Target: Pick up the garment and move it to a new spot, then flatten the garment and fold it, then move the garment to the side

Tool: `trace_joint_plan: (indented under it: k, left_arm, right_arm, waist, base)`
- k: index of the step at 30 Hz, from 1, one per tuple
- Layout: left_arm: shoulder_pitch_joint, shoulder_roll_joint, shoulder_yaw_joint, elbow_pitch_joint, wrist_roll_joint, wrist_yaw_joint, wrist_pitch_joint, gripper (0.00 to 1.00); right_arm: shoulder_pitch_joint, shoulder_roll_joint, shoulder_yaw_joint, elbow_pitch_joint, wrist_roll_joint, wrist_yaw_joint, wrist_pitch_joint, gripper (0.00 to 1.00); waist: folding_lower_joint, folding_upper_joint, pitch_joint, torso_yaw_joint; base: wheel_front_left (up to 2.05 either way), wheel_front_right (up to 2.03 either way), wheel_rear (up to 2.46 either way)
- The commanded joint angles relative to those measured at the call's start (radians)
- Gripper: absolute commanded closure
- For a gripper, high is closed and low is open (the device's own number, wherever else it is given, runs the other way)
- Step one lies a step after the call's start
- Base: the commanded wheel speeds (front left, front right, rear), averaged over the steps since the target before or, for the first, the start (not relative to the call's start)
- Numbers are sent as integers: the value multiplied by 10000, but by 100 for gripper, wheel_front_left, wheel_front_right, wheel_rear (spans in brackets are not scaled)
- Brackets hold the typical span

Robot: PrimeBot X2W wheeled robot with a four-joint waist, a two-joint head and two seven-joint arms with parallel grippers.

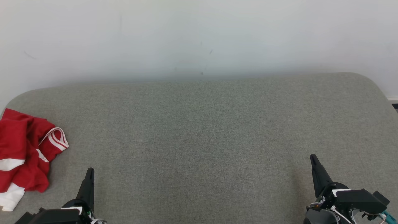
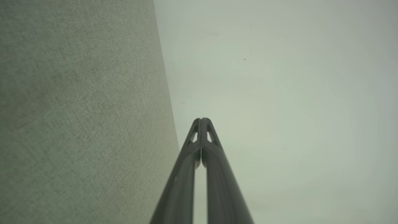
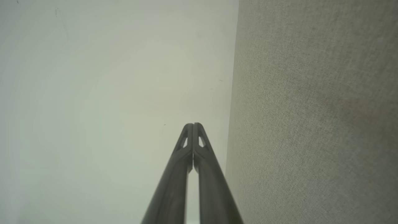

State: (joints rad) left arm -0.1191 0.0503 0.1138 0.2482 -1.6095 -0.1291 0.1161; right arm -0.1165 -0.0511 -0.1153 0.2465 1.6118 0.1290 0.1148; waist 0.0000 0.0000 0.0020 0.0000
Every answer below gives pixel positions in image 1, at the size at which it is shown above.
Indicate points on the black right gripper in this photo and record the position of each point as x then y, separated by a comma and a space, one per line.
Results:
323, 214

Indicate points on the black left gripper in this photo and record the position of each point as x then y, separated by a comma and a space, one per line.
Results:
77, 203

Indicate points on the red shorts white hem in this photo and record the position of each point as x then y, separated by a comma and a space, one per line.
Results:
31, 180

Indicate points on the red basketball jersey white sleeves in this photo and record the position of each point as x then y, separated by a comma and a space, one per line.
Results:
18, 133

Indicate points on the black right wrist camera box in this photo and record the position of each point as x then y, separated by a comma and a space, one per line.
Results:
357, 199

